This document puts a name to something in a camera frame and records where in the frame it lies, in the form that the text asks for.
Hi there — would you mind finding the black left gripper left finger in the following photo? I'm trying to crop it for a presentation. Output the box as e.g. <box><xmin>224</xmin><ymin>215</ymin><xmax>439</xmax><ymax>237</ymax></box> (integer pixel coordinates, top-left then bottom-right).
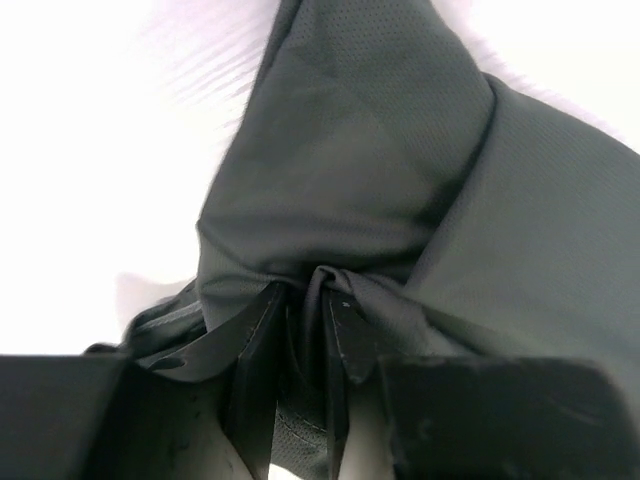
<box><xmin>1</xmin><ymin>283</ymin><xmax>286</xmax><ymax>479</ymax></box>

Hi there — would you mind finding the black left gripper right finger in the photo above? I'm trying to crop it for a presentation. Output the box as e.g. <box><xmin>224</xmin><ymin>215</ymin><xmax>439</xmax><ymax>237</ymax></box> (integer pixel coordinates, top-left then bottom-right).
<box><xmin>322</xmin><ymin>292</ymin><xmax>639</xmax><ymax>479</ymax></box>

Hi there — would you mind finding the dark grey t-shirt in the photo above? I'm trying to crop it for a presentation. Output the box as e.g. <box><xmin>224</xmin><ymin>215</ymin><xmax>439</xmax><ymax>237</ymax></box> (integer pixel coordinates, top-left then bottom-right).
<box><xmin>129</xmin><ymin>1</ymin><xmax>639</xmax><ymax>479</ymax></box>

